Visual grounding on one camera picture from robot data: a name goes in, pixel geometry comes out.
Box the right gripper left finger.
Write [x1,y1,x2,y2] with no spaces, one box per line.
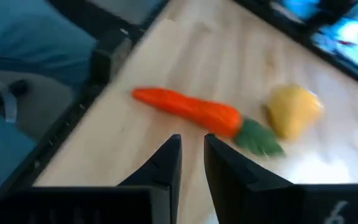
[118,133,183,224]

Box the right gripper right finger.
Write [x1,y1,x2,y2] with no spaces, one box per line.
[203,133,304,224]

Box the yellow pear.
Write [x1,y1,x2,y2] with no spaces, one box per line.
[262,83,324,141]

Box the orange carrot with green leaves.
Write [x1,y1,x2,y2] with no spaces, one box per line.
[131,87,286,158]

